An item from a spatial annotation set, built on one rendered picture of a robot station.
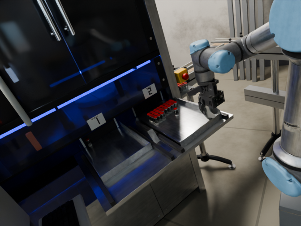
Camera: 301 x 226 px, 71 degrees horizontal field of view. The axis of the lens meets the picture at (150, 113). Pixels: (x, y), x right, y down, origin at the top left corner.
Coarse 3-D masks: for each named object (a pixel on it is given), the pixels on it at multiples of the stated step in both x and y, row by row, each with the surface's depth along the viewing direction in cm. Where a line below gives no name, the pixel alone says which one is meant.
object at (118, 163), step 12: (120, 132) 118; (132, 132) 111; (96, 144) 115; (108, 144) 111; (120, 144) 107; (132, 144) 104; (144, 144) 101; (96, 156) 105; (108, 156) 102; (120, 156) 99; (132, 156) 92; (96, 168) 97; (108, 168) 94; (120, 168) 90
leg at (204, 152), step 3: (186, 96) 159; (192, 96) 158; (189, 99) 159; (192, 99) 159; (201, 144) 179; (204, 144) 181; (201, 147) 181; (204, 147) 182; (201, 150) 183; (204, 150) 183; (201, 153) 186; (204, 153) 184
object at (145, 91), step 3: (153, 84) 119; (147, 87) 117; (150, 87) 119; (153, 87) 120; (144, 90) 117; (147, 90) 118; (153, 90) 120; (156, 90) 121; (144, 93) 117; (147, 93) 118; (153, 93) 121; (147, 96) 119
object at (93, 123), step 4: (96, 116) 106; (100, 116) 107; (88, 120) 104; (92, 120) 105; (96, 120) 106; (100, 120) 107; (104, 120) 109; (88, 124) 105; (92, 124) 106; (96, 124) 107; (100, 124) 108; (92, 128) 106
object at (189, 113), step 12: (180, 108) 120; (192, 108) 116; (168, 120) 113; (180, 120) 109; (192, 120) 106; (204, 120) 103; (216, 120) 98; (168, 132) 103; (180, 132) 100; (192, 132) 98; (180, 144) 90
